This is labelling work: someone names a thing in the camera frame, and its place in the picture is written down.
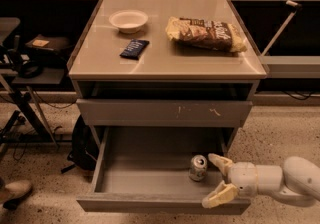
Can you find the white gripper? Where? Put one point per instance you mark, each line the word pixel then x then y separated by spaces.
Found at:
pixel 242 175

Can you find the silver 7up soda can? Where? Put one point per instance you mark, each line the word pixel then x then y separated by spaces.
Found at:
pixel 198 168

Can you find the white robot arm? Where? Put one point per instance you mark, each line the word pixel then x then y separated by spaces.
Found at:
pixel 296 182

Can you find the open grey middle drawer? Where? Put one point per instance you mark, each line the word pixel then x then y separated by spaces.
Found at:
pixel 146 170

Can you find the grey drawer cabinet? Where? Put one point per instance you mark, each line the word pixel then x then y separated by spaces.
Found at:
pixel 166 69

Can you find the closed grey top drawer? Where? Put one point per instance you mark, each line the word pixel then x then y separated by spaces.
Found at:
pixel 164 113

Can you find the black backpack on floor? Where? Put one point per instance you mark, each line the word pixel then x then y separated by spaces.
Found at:
pixel 84 152

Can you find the brown yellow chip bag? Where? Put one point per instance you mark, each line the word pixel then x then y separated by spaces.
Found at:
pixel 206 34

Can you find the dark blue snack bar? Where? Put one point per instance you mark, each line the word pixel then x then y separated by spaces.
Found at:
pixel 134 49

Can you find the grey stick with cap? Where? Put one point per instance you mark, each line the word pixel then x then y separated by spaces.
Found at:
pixel 295 7

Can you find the white paper bowl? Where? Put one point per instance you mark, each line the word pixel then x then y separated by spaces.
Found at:
pixel 128 21

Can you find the tan shoe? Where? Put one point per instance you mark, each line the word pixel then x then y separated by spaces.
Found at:
pixel 14 190

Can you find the black headphones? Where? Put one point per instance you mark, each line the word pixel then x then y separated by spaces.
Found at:
pixel 25 69

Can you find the black bag on shelf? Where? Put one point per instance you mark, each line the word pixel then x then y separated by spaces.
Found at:
pixel 56 44

